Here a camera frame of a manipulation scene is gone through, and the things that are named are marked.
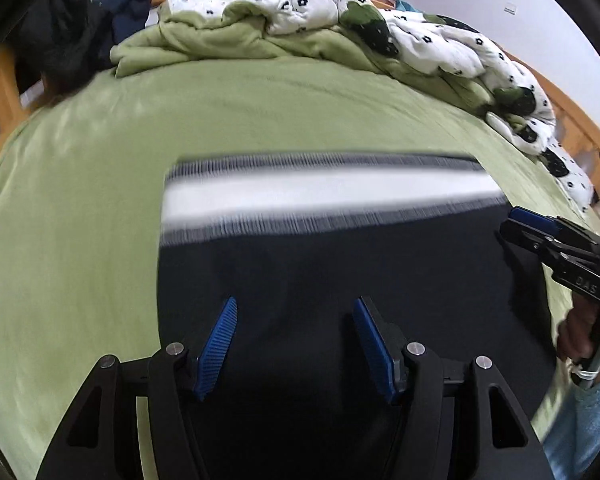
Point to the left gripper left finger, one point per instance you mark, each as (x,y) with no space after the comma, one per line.
(98,436)

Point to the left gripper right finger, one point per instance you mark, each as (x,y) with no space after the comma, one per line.
(444,419)

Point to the dark navy striped pants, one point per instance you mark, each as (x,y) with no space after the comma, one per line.
(296,239)

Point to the right hand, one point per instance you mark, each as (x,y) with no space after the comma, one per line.
(573,338)

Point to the light blue right sleeve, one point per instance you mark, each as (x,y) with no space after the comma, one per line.
(574,440)

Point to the white floral comforter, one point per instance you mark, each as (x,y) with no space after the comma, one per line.
(431,45)

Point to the green bed sheet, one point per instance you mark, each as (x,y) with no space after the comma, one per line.
(80,197)

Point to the black jacket on footboard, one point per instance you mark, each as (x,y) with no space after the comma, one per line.
(62,40)

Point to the green fleece blanket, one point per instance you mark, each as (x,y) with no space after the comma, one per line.
(174,42)

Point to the navy garment on footboard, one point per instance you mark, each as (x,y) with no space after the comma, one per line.
(125,17)

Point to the wooden bed frame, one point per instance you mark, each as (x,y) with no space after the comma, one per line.
(581,134)

